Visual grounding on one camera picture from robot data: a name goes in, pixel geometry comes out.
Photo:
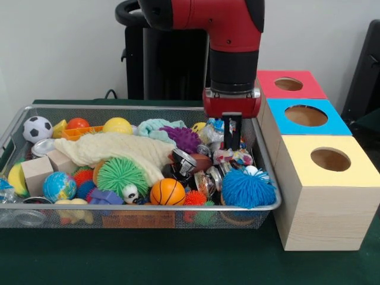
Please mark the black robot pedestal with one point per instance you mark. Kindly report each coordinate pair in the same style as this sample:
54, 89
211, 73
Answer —
166, 65

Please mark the brown toy football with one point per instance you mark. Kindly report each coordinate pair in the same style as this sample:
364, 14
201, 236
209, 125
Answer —
202, 161

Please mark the wooden box with three holes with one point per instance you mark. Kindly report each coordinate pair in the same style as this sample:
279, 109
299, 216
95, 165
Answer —
326, 213

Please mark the silver mesh bin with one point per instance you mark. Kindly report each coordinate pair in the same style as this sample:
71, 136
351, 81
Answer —
207, 219

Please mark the cream knitted cloth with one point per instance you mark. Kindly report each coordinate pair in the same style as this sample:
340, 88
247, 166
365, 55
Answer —
118, 147

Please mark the pale wooden cube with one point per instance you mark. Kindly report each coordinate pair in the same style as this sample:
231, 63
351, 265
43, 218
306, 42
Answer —
37, 175

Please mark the dark green table cloth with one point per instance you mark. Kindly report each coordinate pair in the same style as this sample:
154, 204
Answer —
178, 261
371, 126

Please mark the purple spiky ball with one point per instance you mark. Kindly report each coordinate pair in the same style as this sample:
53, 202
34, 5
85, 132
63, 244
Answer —
181, 138

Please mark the plain yellow ball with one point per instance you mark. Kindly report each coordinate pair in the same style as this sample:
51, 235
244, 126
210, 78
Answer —
117, 125

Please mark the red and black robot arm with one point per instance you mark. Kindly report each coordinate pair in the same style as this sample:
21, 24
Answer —
231, 29

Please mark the black monitor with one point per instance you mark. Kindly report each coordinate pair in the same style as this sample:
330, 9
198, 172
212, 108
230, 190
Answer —
365, 68

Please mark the blue puffer toy with eyes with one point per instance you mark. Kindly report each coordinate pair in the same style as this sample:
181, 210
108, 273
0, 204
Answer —
246, 188

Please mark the orange toy basketball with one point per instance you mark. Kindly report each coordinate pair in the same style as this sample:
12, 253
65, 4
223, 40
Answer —
167, 191

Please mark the globe print ball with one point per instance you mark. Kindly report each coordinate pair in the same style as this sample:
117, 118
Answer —
59, 187

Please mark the black and white soccer ball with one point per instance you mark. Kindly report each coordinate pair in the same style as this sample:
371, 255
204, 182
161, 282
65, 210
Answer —
37, 128

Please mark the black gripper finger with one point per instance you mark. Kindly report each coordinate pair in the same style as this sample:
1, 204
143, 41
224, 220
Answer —
227, 133
237, 133

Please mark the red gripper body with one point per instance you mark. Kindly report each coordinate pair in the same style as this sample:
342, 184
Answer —
231, 107

